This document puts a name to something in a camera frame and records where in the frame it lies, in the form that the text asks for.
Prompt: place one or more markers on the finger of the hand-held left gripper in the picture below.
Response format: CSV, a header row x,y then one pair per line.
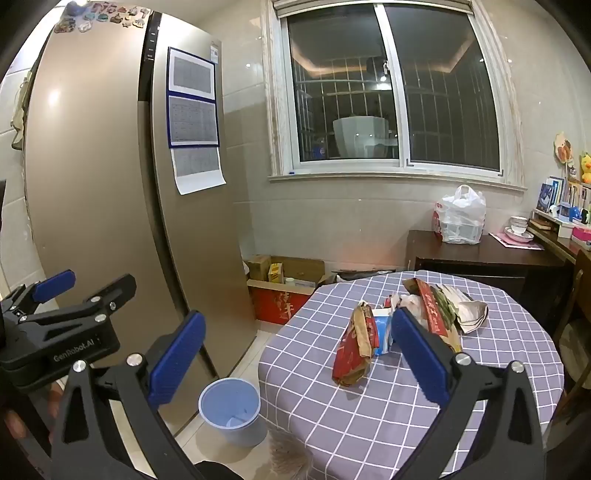
x,y
55,284
111,290

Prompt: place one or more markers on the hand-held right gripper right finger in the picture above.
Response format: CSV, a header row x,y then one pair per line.
x,y
420,360

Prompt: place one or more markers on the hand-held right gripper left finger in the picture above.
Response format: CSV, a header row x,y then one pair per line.
x,y
178,360

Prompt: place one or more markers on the long red paper packet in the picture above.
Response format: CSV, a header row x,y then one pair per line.
x,y
436,314

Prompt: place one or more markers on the white plastic wrapper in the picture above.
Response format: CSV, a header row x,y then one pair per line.
x,y
411,304

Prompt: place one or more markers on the red brown snack bag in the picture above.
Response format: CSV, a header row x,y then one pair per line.
x,y
353,350

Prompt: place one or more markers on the grey white paper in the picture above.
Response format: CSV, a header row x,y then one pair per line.
x,y
471,314

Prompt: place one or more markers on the blue plastic bin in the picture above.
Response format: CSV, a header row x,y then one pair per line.
x,y
228,410

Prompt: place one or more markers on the person's left hand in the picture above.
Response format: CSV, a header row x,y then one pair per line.
x,y
14,422

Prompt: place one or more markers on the grey checked tablecloth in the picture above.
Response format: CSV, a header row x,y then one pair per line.
x,y
508,332

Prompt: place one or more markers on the golden refrigerator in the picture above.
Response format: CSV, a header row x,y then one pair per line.
x,y
92,184

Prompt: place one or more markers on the red cardboard box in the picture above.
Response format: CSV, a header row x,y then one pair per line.
x,y
277,307

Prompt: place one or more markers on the dark wooden cabinet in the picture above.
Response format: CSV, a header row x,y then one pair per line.
x,y
485,258

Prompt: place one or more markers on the small brown carton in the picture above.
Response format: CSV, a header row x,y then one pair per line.
x,y
258,267

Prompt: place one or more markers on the yellow box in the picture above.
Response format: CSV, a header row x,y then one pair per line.
x,y
276,273

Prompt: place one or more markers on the pink mat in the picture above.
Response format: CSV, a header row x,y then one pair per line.
x,y
503,241

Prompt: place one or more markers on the white plastic bag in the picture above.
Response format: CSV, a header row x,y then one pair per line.
x,y
461,217

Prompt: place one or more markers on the beige duster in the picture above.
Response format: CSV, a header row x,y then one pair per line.
x,y
291,459

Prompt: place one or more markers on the wooden chair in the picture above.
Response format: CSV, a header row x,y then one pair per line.
x,y
575,332

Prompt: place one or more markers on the pink plate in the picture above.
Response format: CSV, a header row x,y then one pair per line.
x,y
519,237

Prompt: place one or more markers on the white bowl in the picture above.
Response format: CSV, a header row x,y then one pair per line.
x,y
519,224

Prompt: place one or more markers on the hanging beige cloth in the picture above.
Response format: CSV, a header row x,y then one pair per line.
x,y
21,115

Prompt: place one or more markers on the blue framed chart sheet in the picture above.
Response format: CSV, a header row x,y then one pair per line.
x,y
191,74
194,122

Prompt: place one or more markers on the wooden desk shelf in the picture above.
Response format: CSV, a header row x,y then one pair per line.
x,y
561,233

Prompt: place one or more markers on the pink tissue box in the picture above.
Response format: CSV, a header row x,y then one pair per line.
x,y
582,233

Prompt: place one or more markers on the small blue box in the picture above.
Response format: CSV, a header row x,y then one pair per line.
x,y
568,212

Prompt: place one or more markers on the row of books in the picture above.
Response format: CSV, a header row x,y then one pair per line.
x,y
572,191

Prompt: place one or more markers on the yellow duck toy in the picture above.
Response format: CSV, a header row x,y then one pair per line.
x,y
586,168

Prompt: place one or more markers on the sliding window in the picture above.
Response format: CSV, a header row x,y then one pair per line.
x,y
392,92

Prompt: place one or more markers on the group of fridge magnets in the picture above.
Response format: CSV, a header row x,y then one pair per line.
x,y
106,16

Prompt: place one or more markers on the cartoon wall decoration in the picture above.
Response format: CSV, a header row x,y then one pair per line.
x,y
563,147

